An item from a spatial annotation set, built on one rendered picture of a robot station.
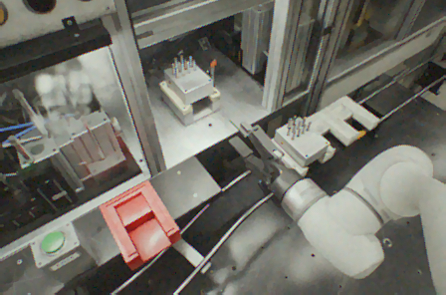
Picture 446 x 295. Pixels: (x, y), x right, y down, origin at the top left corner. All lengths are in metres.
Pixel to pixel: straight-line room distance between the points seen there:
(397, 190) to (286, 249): 0.47
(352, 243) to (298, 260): 0.38
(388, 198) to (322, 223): 0.13
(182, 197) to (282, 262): 0.37
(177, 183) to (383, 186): 0.48
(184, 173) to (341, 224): 0.42
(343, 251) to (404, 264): 0.48
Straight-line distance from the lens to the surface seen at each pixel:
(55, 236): 0.69
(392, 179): 0.64
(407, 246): 1.13
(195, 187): 0.81
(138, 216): 0.75
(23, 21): 0.50
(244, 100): 1.02
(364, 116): 1.11
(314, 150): 0.89
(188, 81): 0.91
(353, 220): 0.64
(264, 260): 0.98
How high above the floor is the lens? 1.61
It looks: 50 degrees down
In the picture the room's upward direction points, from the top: straight up
